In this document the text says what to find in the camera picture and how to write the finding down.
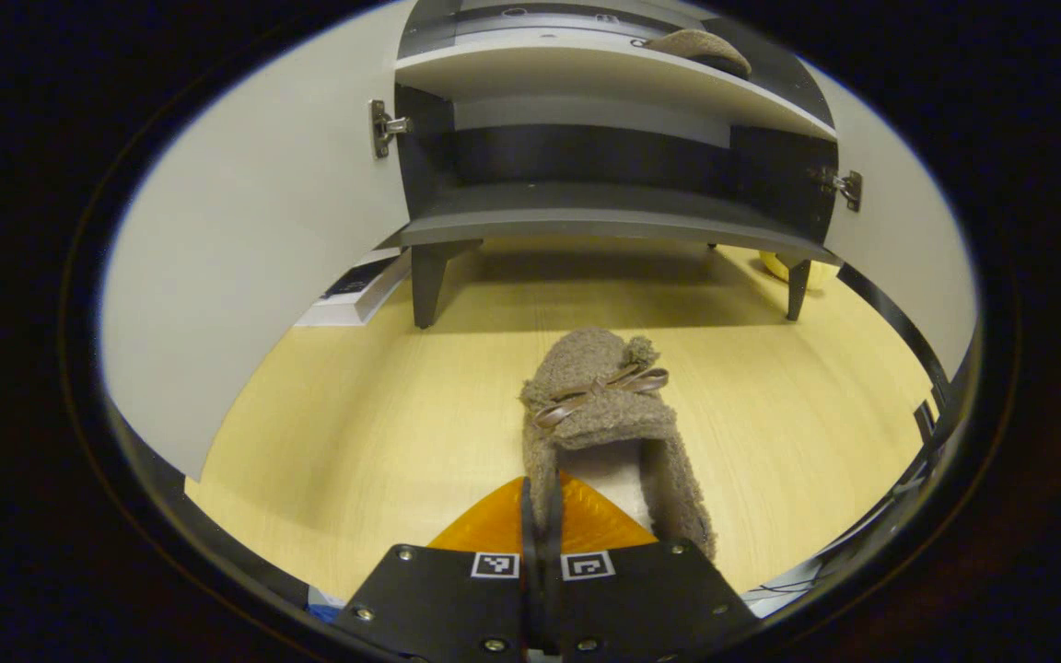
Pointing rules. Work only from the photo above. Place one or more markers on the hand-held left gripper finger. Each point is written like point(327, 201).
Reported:
point(530, 552)
point(553, 552)

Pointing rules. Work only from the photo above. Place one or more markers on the brown fuzzy shoe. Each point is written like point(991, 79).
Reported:
point(701, 48)
point(600, 405)

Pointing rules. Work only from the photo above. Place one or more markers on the grey shoe cabinet door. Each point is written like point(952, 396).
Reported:
point(899, 239)
point(245, 230)

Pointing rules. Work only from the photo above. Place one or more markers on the white book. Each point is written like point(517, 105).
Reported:
point(355, 313)

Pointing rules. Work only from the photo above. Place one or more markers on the blue book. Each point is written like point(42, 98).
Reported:
point(360, 276)

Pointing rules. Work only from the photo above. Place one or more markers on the yellow plush toy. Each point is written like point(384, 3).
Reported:
point(811, 274)

